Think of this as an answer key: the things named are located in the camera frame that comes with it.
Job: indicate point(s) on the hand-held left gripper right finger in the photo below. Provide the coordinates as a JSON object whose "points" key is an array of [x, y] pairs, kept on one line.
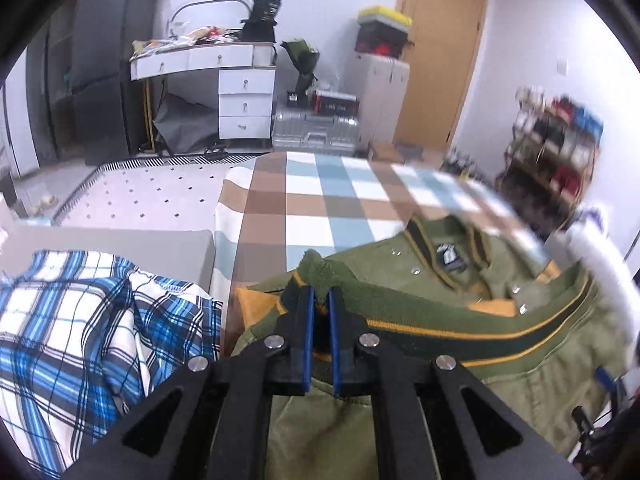
{"points": [[334, 340]]}

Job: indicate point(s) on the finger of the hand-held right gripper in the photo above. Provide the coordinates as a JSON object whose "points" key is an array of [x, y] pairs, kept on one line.
{"points": [[609, 380]]}

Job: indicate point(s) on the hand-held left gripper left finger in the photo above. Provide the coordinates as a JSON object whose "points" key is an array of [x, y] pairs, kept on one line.
{"points": [[307, 330]]}

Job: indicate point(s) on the green and mustard jacket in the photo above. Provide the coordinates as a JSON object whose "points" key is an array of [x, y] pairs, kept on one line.
{"points": [[500, 310]]}

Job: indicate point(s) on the white fluffy pillow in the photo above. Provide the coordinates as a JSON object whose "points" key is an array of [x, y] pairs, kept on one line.
{"points": [[602, 265]]}

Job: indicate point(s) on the checkered blanket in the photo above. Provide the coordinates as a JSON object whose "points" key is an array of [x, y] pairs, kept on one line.
{"points": [[325, 200]]}

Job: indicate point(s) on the silver suitcase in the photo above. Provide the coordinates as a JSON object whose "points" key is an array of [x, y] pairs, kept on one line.
{"points": [[312, 132]]}

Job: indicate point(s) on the grey sheet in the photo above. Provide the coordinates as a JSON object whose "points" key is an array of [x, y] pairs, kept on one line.
{"points": [[125, 247]]}

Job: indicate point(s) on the wooden shoe rack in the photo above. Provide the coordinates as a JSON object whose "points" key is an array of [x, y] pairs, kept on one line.
{"points": [[550, 160]]}

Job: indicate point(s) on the black box with red label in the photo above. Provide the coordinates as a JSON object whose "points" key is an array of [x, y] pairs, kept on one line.
{"points": [[336, 104]]}

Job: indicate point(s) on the blue plaid shirt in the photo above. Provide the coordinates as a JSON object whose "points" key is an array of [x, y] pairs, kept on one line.
{"points": [[75, 335]]}

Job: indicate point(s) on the grey bag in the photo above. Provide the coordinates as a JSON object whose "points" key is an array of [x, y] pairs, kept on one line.
{"points": [[185, 125]]}

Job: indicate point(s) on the white cabinet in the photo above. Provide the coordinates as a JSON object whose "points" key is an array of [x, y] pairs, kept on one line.
{"points": [[377, 97]]}

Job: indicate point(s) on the white desk with drawers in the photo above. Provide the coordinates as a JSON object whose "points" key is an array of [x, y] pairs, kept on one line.
{"points": [[240, 90]]}

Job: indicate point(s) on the green wrapped bouquet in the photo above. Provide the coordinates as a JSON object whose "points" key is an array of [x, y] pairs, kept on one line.
{"points": [[302, 65]]}

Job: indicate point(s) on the wooden door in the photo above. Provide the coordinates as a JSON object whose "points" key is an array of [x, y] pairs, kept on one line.
{"points": [[442, 55]]}

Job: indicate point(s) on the stack of storage boxes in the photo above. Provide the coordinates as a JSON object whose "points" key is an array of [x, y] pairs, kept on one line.
{"points": [[382, 32]]}

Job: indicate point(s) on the black wardrobe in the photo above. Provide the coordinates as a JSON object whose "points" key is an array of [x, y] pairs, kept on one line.
{"points": [[105, 75]]}

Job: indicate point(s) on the metal framed mirror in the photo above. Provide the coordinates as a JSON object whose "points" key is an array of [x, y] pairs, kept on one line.
{"points": [[210, 7]]}

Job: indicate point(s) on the white light switch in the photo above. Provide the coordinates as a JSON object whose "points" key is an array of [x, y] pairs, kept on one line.
{"points": [[563, 66]]}

